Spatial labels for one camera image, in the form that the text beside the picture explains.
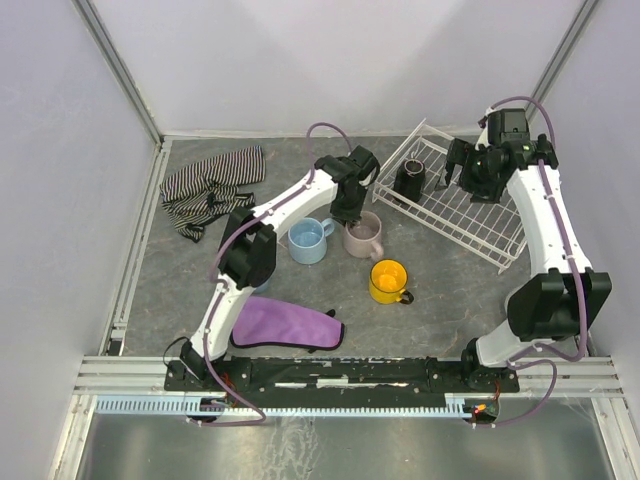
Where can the striped cloth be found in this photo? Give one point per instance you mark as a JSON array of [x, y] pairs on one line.
[[201, 193]]

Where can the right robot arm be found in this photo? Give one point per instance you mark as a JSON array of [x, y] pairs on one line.
[[552, 311]]

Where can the pink mug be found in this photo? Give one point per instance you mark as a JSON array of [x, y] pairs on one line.
[[364, 238]]

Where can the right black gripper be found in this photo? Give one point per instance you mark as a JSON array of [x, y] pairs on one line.
[[462, 165]]

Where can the purple cloth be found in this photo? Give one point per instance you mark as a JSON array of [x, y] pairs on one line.
[[270, 322]]

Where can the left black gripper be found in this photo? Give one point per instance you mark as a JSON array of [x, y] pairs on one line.
[[347, 210]]

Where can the light blue mug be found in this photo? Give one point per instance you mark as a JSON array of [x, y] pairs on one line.
[[307, 240]]

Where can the small blue tumbler cup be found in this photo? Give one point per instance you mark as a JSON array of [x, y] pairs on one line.
[[261, 288]]

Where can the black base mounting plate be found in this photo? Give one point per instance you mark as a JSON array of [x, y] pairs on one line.
[[332, 383]]

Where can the black cup white interior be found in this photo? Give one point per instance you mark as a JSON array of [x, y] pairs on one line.
[[410, 179]]

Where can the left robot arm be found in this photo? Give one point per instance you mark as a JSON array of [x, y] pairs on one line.
[[247, 255]]

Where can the yellow mug black handle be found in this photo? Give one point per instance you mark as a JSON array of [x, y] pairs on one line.
[[388, 281]]

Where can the white wire dish rack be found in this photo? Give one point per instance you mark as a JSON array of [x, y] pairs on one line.
[[494, 232]]

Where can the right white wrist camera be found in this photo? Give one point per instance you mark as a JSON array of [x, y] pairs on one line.
[[483, 139]]

